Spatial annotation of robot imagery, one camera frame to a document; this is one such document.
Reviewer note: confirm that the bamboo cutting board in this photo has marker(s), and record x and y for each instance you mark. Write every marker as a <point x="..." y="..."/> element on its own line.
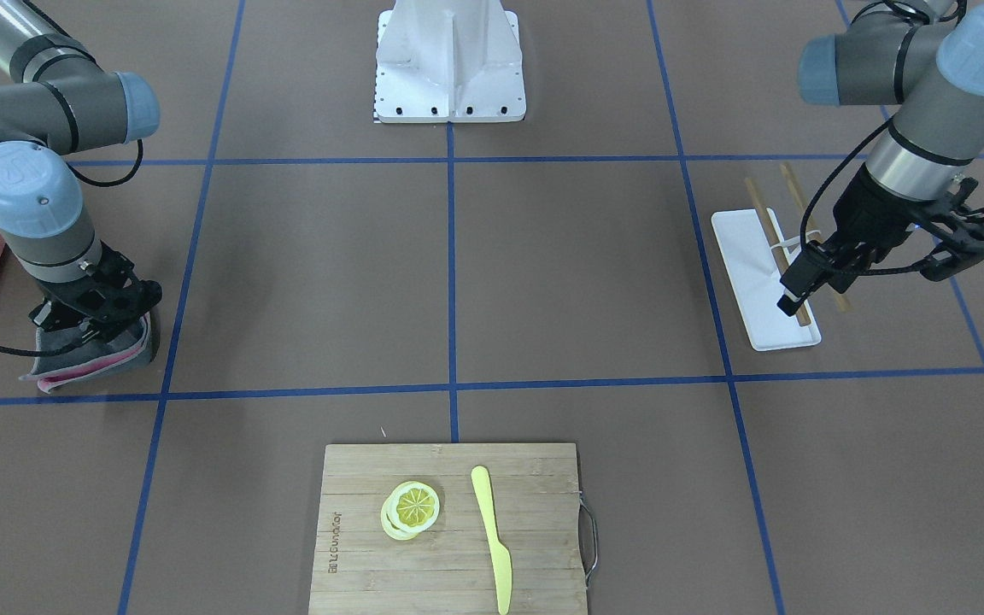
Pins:
<point x="447" y="569"/>

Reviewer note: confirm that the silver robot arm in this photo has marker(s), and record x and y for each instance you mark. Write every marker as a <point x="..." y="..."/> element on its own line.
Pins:
<point x="926" y="57"/>

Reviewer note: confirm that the white rack tray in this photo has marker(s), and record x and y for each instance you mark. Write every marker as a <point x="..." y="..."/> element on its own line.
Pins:
<point x="753" y="273"/>

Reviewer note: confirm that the yellow plastic knife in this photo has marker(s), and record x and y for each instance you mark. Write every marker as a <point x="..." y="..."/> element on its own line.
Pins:
<point x="501" y="559"/>

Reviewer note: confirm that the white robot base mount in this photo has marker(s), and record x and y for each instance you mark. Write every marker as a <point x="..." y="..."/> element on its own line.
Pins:
<point x="449" y="61"/>

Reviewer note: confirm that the grey and pink cloth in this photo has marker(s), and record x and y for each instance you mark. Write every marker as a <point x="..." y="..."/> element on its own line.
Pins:
<point x="134" y="347"/>

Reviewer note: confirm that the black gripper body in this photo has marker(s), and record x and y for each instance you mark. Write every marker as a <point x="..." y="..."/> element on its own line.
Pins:
<point x="863" y="213"/>

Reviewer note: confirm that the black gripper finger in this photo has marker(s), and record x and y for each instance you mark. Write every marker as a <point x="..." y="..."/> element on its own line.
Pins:
<point x="813" y="267"/>

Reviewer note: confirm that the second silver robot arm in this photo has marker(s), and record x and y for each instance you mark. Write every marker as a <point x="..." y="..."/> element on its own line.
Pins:
<point x="58" y="102"/>

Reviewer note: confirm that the yellow lemon slices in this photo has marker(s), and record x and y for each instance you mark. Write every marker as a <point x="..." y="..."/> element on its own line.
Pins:
<point x="410" y="509"/>

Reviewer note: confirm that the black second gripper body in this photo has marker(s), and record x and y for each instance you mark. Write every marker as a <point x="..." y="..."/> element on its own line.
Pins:
<point x="49" y="318"/>

